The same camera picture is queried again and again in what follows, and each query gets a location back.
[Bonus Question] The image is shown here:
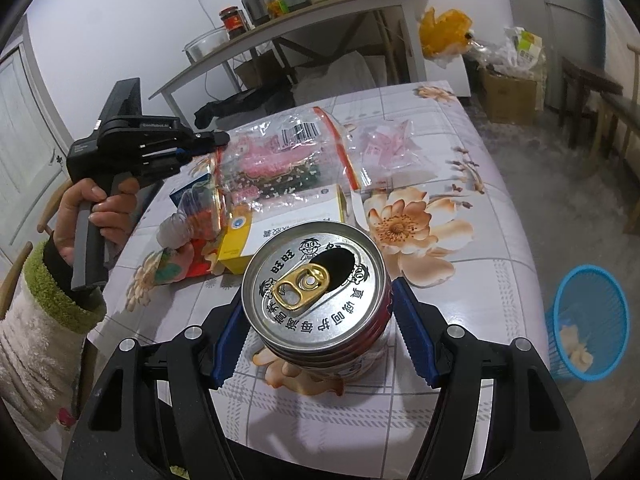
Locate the dark jar with red lid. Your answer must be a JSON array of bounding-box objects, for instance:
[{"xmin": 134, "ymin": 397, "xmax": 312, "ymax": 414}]
[{"xmin": 219, "ymin": 6, "xmax": 249, "ymax": 40}]

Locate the crushed clear plastic bottle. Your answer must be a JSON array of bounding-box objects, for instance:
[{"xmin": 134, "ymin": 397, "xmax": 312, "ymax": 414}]
[{"xmin": 156, "ymin": 185, "xmax": 227, "ymax": 252}]

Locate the person's left hand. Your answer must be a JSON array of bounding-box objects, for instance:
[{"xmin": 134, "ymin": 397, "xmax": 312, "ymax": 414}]
[{"xmin": 52, "ymin": 178, "xmax": 139, "ymax": 262}]

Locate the white mattress with blue edge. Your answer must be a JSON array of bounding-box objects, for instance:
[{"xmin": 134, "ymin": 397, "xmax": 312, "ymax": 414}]
[{"xmin": 597, "ymin": 0, "xmax": 640, "ymax": 126}]

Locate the green snack packet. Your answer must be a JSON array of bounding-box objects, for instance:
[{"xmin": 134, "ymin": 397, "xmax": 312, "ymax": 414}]
[{"xmin": 149, "ymin": 245, "xmax": 193, "ymax": 286}]

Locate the dark wooden stool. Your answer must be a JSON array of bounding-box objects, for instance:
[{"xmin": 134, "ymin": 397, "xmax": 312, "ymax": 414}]
[{"xmin": 557, "ymin": 55, "xmax": 626, "ymax": 148}]

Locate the clear zip bag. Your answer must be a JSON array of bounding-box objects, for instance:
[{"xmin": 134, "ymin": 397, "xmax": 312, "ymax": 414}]
[{"xmin": 212, "ymin": 105, "xmax": 361, "ymax": 206}]

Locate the blue plastic wastebasket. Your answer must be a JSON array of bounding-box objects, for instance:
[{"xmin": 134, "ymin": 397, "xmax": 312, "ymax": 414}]
[{"xmin": 545, "ymin": 265, "xmax": 631, "ymax": 382}]

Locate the grey refrigerator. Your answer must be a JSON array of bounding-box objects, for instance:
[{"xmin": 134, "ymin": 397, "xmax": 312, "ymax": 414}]
[{"xmin": 542, "ymin": 0, "xmax": 608, "ymax": 111}]

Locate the grey side table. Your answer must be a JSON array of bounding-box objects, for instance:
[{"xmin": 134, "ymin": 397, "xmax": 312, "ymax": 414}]
[{"xmin": 149, "ymin": 0, "xmax": 428, "ymax": 126}]

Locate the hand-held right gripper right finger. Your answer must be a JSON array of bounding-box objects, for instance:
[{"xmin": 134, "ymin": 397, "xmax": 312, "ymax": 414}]
[{"xmin": 391, "ymin": 276, "xmax": 593, "ymax": 480}]

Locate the clear glass bowl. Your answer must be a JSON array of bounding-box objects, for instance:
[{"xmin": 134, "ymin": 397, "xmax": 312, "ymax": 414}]
[{"xmin": 184, "ymin": 27, "xmax": 232, "ymax": 63}]

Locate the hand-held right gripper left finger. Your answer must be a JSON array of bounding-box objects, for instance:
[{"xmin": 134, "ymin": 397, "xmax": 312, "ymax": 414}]
[{"xmin": 62, "ymin": 300, "xmax": 251, "ymax": 480}]

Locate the floral tablecloth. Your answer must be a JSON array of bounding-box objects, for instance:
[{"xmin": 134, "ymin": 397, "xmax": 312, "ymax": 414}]
[{"xmin": 87, "ymin": 80, "xmax": 547, "ymax": 480}]

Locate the brown paper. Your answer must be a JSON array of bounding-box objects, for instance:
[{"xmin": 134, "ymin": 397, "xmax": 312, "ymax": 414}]
[{"xmin": 559, "ymin": 324, "xmax": 595, "ymax": 367}]

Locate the yellow and white box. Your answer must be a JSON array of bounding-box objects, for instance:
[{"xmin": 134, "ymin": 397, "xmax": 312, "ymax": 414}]
[{"xmin": 216, "ymin": 184, "xmax": 352, "ymax": 276}]

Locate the clear bag with pink contents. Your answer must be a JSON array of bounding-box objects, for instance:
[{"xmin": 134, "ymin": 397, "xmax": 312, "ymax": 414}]
[{"xmin": 350, "ymin": 119, "xmax": 428, "ymax": 171}]

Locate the red snack packet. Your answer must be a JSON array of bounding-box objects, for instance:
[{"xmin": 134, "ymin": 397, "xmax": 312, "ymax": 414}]
[{"xmin": 187, "ymin": 235, "xmax": 223, "ymax": 278}]

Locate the red cartoon drink can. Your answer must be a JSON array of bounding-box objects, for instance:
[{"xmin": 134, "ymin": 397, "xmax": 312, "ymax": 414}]
[{"xmin": 240, "ymin": 220, "xmax": 394, "ymax": 377}]

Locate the black cloth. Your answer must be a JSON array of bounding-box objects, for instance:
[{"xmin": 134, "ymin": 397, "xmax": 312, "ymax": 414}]
[{"xmin": 194, "ymin": 87, "xmax": 296, "ymax": 128}]

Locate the white panelled door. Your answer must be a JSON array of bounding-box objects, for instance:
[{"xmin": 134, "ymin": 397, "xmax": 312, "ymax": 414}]
[{"xmin": 0, "ymin": 42, "xmax": 71, "ymax": 261}]

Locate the yellow plastic bag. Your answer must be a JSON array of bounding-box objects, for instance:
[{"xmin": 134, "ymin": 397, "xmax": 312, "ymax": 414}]
[{"xmin": 418, "ymin": 7, "xmax": 475, "ymax": 58}]

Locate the brown cardboard box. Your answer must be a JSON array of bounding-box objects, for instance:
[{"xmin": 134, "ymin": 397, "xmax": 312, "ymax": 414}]
[{"xmin": 480, "ymin": 67, "xmax": 541, "ymax": 126}]

